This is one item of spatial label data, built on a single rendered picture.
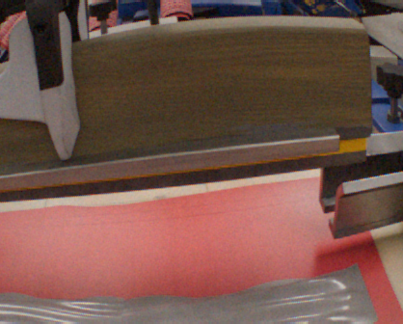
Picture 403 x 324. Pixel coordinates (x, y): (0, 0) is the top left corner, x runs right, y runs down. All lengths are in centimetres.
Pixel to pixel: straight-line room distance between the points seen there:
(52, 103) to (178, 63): 7
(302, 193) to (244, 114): 19
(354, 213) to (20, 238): 30
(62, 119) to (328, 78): 15
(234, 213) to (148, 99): 18
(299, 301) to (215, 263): 9
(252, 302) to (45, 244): 20
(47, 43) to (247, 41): 11
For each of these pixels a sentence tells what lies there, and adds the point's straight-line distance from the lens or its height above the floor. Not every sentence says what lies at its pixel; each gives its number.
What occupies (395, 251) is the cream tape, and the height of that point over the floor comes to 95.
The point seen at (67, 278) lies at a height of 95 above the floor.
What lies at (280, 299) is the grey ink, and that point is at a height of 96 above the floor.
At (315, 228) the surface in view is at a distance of 40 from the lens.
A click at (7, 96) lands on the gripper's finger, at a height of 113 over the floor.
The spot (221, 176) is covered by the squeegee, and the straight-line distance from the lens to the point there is 29.
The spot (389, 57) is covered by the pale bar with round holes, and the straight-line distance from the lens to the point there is 58.
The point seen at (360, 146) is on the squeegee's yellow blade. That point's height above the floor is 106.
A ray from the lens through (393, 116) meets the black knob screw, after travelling 48.
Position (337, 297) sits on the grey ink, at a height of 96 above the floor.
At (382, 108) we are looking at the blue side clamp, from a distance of 51.
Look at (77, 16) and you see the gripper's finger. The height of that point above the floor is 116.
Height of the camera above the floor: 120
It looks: 29 degrees down
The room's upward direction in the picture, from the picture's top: 7 degrees counter-clockwise
